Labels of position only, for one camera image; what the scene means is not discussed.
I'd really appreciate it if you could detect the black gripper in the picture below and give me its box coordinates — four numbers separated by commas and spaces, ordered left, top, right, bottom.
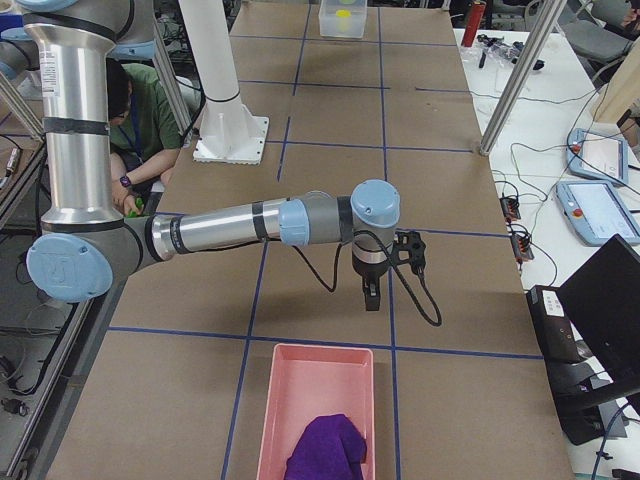
352, 257, 389, 311

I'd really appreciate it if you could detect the purple cloth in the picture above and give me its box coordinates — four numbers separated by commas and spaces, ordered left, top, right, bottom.
284, 414, 367, 479

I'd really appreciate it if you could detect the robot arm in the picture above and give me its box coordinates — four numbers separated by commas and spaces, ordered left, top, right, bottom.
20, 1, 400, 311

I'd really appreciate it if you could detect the black power box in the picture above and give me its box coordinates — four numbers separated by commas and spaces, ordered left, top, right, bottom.
526, 285, 583, 364

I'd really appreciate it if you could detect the pink plastic bin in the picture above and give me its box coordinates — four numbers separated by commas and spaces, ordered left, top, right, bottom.
257, 343, 376, 479

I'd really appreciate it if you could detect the near teach pendant tablet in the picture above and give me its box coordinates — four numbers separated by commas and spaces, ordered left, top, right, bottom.
556, 180, 639, 246

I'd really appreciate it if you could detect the teach pendant tablet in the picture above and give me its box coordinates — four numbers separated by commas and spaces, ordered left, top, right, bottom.
566, 128, 629, 185
556, 180, 639, 246

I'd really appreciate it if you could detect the far teach pendant tablet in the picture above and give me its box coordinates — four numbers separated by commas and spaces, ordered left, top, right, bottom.
566, 128, 629, 185

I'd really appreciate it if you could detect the clear plastic bag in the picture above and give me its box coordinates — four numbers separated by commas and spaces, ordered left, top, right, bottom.
476, 34, 525, 69

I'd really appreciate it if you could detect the clear plastic bin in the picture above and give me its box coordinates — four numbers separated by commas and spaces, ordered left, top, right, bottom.
318, 0, 367, 39

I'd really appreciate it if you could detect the person in green shirt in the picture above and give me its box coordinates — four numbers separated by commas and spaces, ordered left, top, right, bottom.
106, 58, 183, 216

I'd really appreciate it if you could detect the red cylinder bottle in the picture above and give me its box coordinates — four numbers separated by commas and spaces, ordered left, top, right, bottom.
461, 0, 486, 48

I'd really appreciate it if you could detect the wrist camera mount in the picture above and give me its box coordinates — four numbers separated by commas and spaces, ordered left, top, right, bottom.
393, 230, 426, 276

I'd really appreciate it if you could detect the black cable hub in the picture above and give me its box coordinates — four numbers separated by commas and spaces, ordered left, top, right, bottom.
510, 229, 534, 264
500, 196, 521, 223

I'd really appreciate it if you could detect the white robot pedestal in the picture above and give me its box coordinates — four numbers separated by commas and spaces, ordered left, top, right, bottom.
179, 0, 269, 165

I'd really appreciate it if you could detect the aluminium frame post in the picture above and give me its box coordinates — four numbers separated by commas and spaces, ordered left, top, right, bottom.
478, 0, 566, 157

